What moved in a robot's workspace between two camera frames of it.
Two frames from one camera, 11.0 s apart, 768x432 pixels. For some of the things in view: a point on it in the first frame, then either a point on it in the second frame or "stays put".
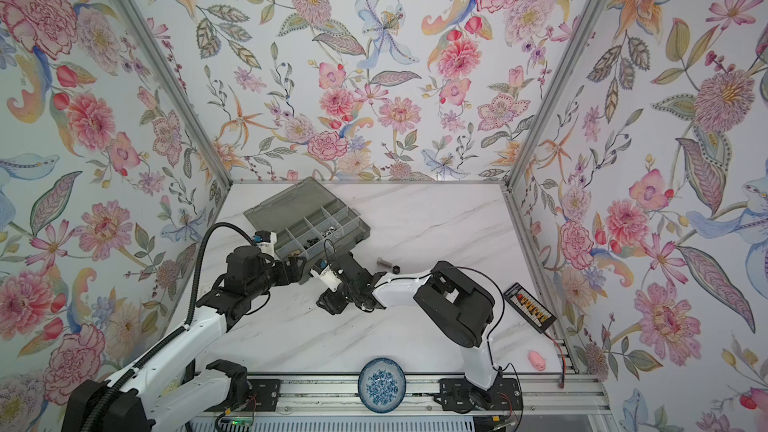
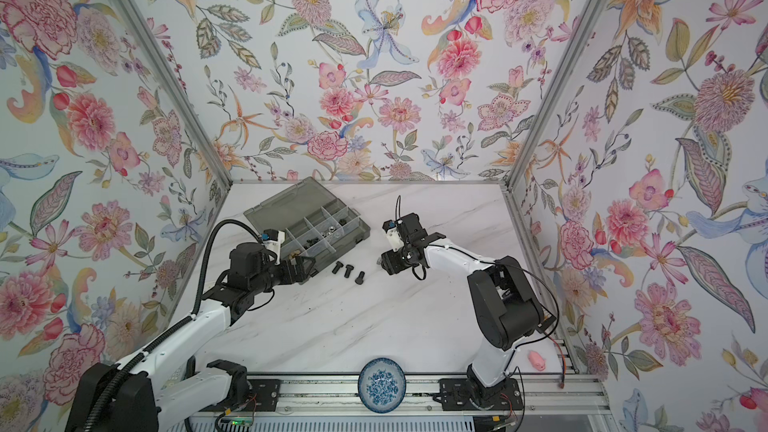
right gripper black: (331, 303) -> (391, 262)
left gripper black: (295, 272) stays put
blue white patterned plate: (382, 385) stays put
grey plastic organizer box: (310, 222) stays put
